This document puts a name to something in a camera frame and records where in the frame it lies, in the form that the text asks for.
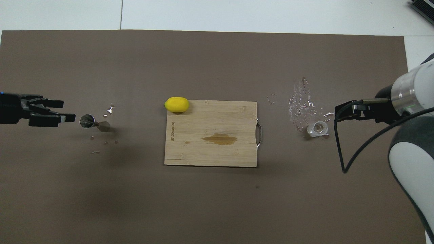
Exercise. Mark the brown table mat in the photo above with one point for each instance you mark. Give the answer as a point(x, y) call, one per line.
point(203, 61)

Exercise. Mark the grey ribbed device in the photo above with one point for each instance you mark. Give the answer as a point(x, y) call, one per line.
point(423, 8)

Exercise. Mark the wooden cutting board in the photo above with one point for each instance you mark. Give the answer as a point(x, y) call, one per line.
point(210, 152)

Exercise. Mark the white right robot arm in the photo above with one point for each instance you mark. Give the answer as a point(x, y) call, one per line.
point(413, 162)

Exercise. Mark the yellow lemon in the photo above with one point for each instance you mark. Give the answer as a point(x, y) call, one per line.
point(176, 104)

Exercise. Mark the small clear glass cup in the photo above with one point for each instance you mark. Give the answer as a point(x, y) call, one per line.
point(318, 129)

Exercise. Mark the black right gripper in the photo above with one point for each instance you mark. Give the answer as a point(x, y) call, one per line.
point(385, 108)

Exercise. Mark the steel double jigger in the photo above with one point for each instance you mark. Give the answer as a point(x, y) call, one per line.
point(87, 121)

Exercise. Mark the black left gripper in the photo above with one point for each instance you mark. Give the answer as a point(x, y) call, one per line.
point(10, 108)

